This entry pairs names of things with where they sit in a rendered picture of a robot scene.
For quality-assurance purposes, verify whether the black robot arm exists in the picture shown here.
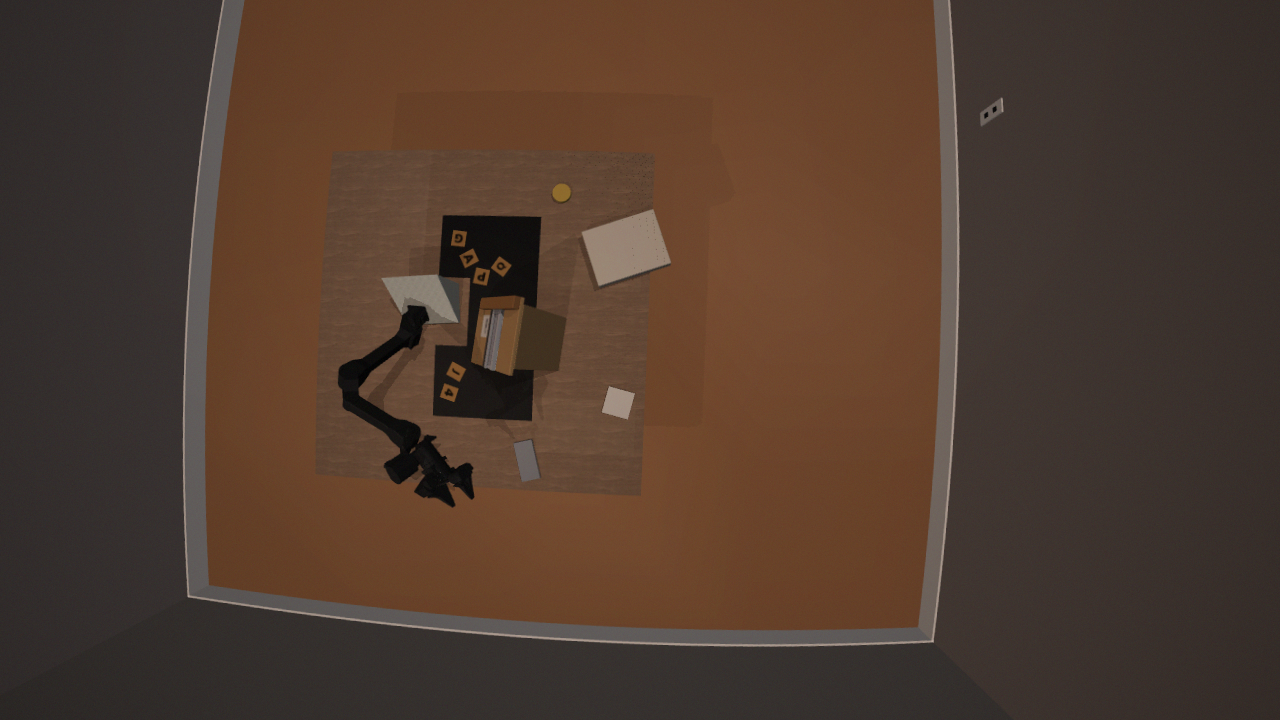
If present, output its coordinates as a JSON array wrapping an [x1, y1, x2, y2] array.
[[338, 305, 445, 498]]

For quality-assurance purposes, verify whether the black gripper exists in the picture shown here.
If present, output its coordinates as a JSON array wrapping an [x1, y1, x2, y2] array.
[[421, 455, 474, 509]]

